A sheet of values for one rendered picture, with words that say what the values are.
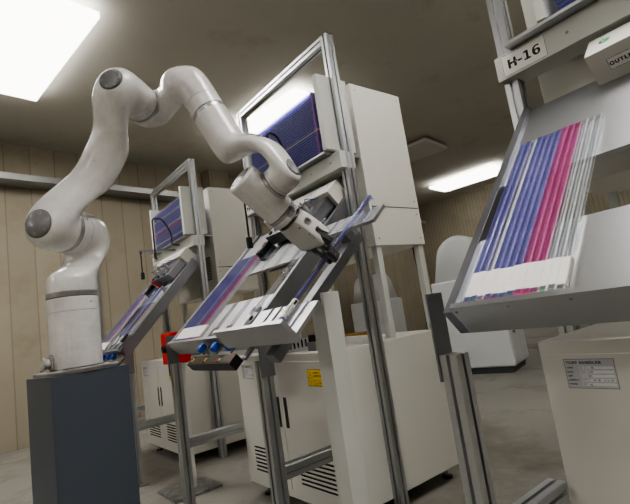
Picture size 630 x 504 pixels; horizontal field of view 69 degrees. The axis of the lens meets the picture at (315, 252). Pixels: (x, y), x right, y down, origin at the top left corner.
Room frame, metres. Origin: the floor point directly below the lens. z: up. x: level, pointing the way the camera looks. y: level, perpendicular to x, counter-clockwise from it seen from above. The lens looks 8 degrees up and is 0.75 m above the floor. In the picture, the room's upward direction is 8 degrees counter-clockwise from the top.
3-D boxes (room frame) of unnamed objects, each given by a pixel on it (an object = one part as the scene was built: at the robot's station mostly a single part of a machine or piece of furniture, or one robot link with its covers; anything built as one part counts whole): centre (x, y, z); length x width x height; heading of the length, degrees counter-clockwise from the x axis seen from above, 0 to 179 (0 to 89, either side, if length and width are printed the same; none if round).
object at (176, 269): (3.13, 1.01, 0.66); 1.01 x 0.73 x 1.31; 129
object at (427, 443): (2.12, -0.03, 0.31); 0.70 x 0.65 x 0.62; 39
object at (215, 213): (3.26, 0.87, 0.95); 1.33 x 0.82 x 1.90; 129
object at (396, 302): (7.36, -0.86, 0.64); 0.72 x 0.62 x 1.29; 138
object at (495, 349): (4.63, -1.53, 0.67); 0.72 x 0.59 x 1.34; 50
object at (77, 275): (1.20, 0.63, 1.00); 0.19 x 0.12 x 0.24; 172
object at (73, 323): (1.16, 0.63, 0.79); 0.19 x 0.19 x 0.18
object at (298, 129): (2.00, 0.03, 1.52); 0.51 x 0.13 x 0.27; 39
